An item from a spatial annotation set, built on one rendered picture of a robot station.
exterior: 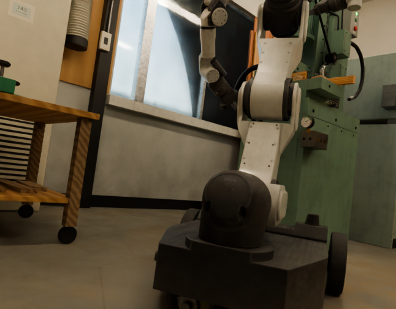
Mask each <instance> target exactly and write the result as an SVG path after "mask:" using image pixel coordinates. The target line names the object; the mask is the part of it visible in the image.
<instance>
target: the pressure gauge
mask: <svg viewBox="0 0 396 309"><path fill-rule="evenodd" d="M306 121H307V122H306ZM300 124H301V126H302V127H303V128H307V132H310V128H312V127H313V126H314V118H313V117H312V116H309V115H305V116H303V117H302V119H301V121H300Z"/></svg>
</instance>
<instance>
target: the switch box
mask: <svg viewBox="0 0 396 309"><path fill-rule="evenodd" d="M356 12H357V16H356V17H357V18H356V17H355V15H356ZM359 15H360V13H358V11H354V12H352V11H349V10H348V9H345V10H344V11H343V29H346V30H347V31H349V32H350V33H351V34H352V37H351V39H354V38H357V33H358V27H359ZM355 18H356V19H357V22H355ZM354 22H355V23H356V24H355V23H354ZM355 26H357V31H355V30H354V27H355ZM353 31H354V32H355V33H354V32H353Z"/></svg>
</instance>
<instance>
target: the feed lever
mask: <svg viewBox="0 0 396 309"><path fill-rule="evenodd" d="M318 16H319V21H320V23H321V28H322V31H323V35H324V38H325V42H326V45H327V50H328V52H329V53H327V54H326V55H325V61H326V63H327V64H330V63H332V64H333V65H336V61H337V59H338V57H337V54H336V53H335V52H333V53H331V51H330V47H329V43H328V40H327V36H326V31H325V29H324V24H323V21H322V17H321V15H318Z"/></svg>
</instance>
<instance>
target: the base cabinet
mask: <svg viewBox="0 0 396 309"><path fill-rule="evenodd" d="M303 116H305V115H299V123H298V128H297V130H296V131H295V134H294V135H293V137H292V139H291V140H290V142H289V143H288V145H287V147H286V148H285V149H284V151H283V153H282V154H281V156H280V162H279V166H278V173H277V178H276V179H277V180H278V182H279V183H280V185H284V186H285V190H286V192H287V209H286V215H285V217H284V218H282V220H281V222H280V223H279V224H286V225H290V226H295V223H296V222H297V221H298V222H303V223H305V221H306V218H307V214H316V215H319V225H322V226H327V227H328V234H327V249H328V250H329V245H330V237H331V233H332V232H339V233H343V234H346V235H347V238H348V234H349V222H350V216H351V204H352V192H353V185H354V173H355V166H356V154H357V143H358V136H359V135H358V134H356V133H354V132H351V131H348V130H345V129H343V128H340V127H338V126H335V125H332V124H330V123H327V122H325V121H322V120H319V119H317V118H314V117H313V118H314V126H313V127H312V128H310V130H311V131H318V132H321V133H324V134H327V135H329V136H328V142H327V150H311V149H307V148H303V147H300V139H301V133H302V131H306V130H307V128H303V127H302V126H301V124H300V121H301V119H302V117H303ZM243 150H244V144H243V141H242V138H241V141H240V151H239V157H238V166H237V170H239V168H240V163H241V160H242V155H243Z"/></svg>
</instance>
